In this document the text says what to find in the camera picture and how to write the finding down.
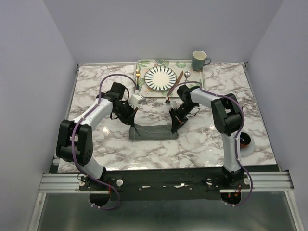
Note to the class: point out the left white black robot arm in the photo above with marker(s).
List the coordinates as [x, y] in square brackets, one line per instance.
[75, 143]

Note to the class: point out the small white saucer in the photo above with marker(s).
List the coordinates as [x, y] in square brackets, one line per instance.
[248, 151]

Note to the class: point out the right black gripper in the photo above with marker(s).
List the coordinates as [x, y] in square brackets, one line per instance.
[176, 121]

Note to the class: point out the orange black object on saucer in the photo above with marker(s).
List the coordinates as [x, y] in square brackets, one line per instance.
[245, 140]

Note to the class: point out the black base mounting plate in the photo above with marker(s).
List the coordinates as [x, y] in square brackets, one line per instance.
[168, 184]

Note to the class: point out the aluminium frame rail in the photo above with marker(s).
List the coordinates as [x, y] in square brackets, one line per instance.
[68, 183]

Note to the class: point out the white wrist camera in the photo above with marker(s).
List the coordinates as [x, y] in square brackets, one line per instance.
[136, 99]
[173, 104]

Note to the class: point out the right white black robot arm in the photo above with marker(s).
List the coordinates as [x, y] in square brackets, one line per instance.
[228, 120]

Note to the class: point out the teal ceramic mug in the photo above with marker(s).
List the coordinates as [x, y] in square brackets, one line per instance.
[199, 60]

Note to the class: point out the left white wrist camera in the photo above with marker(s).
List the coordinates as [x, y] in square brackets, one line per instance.
[136, 99]

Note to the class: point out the silver spoon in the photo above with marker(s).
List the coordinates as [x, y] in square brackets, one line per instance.
[187, 75]

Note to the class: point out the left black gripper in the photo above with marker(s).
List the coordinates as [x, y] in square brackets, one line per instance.
[129, 119]

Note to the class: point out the striped white plate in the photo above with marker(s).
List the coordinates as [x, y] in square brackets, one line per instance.
[160, 78]

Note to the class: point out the floral serving tray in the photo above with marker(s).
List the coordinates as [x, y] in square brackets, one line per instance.
[176, 65]

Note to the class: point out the grey cloth napkin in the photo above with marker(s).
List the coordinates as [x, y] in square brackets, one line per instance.
[151, 133]

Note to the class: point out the gold green-handled fork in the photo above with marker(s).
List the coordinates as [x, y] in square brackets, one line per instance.
[137, 73]

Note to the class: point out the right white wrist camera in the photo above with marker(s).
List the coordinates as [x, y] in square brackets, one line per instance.
[173, 104]

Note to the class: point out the bronze knife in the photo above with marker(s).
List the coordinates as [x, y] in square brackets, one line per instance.
[177, 82]

